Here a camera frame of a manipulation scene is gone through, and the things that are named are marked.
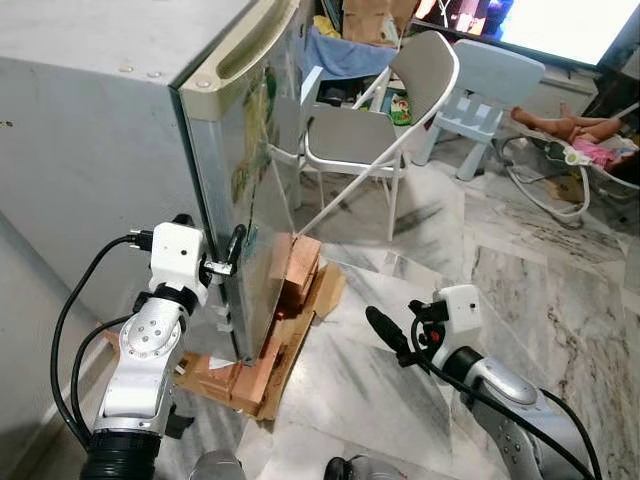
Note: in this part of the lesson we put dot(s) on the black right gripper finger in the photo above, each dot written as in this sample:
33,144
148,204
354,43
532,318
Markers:
385,328

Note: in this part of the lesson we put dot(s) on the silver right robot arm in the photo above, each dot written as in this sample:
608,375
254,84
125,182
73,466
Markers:
500,385

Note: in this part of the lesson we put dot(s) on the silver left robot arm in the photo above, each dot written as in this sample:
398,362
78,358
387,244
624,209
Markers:
150,345

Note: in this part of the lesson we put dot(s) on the grey fridge cabinet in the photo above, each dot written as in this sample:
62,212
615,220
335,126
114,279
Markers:
90,120

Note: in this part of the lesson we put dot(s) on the flattened brown cardboard sheet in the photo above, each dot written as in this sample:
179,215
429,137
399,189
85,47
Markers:
325,290

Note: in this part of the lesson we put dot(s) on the grey robot right leg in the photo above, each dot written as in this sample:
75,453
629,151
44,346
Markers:
365,470

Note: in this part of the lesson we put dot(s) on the white grey folding chair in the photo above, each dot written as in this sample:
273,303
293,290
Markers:
345,135

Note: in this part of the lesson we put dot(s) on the small black scrap piece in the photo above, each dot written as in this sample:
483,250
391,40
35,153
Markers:
180,425

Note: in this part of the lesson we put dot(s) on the white tube baby rocker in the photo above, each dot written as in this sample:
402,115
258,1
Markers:
530,195

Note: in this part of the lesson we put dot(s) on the green printed box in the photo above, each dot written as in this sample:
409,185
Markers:
399,106

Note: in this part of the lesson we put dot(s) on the blue cloth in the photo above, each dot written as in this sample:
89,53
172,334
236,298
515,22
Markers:
345,58

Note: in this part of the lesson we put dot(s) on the light blue plastic child chair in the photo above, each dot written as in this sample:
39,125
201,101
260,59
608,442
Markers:
495,75

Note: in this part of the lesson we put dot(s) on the brown cardboard box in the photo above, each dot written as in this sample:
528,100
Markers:
375,18

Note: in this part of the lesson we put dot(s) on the white television cabinet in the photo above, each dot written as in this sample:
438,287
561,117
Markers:
570,92

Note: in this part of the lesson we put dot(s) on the bright television screen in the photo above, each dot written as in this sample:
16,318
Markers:
570,25

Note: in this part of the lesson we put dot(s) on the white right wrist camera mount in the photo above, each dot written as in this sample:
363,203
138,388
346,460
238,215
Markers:
462,310

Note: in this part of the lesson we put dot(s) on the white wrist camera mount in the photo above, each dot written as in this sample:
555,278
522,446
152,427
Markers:
462,310
175,255

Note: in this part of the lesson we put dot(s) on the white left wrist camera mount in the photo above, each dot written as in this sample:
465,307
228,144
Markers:
175,255

